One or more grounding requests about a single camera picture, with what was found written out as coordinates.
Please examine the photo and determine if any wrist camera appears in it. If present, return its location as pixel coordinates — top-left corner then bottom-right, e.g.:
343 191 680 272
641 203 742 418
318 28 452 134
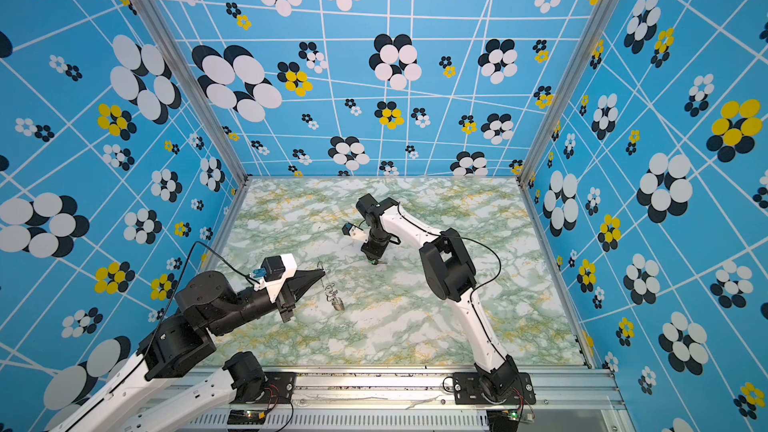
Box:
253 253 298 303
342 222 368 242

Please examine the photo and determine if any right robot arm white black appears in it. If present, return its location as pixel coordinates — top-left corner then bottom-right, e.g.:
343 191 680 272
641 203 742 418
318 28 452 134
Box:
343 194 526 404

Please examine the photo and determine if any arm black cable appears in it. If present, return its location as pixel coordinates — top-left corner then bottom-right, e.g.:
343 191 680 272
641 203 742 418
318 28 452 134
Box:
392 203 504 343
152 241 259 337

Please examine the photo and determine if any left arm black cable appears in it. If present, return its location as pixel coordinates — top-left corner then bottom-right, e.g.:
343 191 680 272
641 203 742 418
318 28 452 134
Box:
152 241 259 337

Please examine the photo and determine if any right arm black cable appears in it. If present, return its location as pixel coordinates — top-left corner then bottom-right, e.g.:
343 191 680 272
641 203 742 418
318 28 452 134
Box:
392 203 504 343

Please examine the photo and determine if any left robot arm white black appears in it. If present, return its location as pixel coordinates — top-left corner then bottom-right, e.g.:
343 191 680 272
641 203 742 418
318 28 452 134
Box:
55 269 325 431

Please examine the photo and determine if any aluminium frame post left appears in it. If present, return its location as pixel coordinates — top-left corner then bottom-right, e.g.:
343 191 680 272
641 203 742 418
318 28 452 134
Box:
132 0 248 187

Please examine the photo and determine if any steel key organizer plate with rings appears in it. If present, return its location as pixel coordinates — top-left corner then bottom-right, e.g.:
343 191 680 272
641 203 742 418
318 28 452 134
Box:
317 261 345 312

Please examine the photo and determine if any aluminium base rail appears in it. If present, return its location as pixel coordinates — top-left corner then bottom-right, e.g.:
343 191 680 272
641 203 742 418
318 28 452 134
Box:
113 365 631 432

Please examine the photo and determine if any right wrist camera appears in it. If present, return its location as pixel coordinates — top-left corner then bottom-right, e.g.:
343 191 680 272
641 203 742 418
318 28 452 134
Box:
342 222 368 242

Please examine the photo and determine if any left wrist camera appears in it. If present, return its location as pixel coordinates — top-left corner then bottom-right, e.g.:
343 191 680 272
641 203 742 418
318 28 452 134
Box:
253 253 298 303

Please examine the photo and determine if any aluminium frame post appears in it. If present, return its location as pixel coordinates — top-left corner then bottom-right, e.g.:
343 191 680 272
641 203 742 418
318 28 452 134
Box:
132 0 248 187
519 0 620 188

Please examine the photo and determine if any aluminium frame post right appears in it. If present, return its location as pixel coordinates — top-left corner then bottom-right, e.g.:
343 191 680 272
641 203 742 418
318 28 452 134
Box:
519 0 620 188

